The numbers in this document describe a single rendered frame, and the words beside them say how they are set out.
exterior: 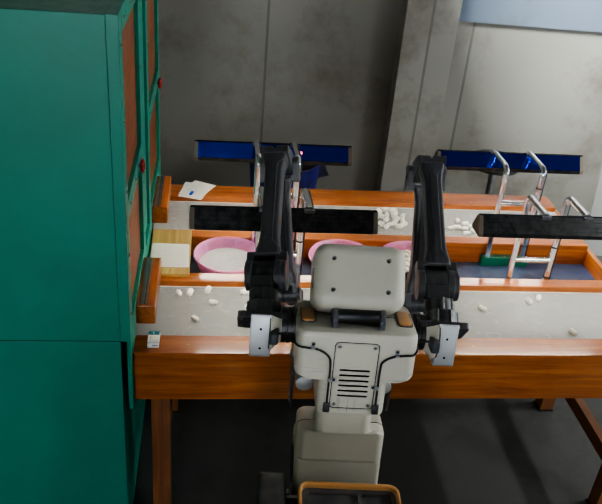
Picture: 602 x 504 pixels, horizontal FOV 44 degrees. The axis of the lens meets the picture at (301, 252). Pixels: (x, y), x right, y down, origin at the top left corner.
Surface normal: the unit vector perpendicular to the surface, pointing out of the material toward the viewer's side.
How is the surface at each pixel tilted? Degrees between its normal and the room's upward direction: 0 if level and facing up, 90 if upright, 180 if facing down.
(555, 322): 0
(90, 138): 90
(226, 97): 90
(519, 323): 0
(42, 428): 90
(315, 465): 82
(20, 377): 90
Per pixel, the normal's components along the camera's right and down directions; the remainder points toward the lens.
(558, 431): 0.08, -0.86
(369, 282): 0.07, -0.21
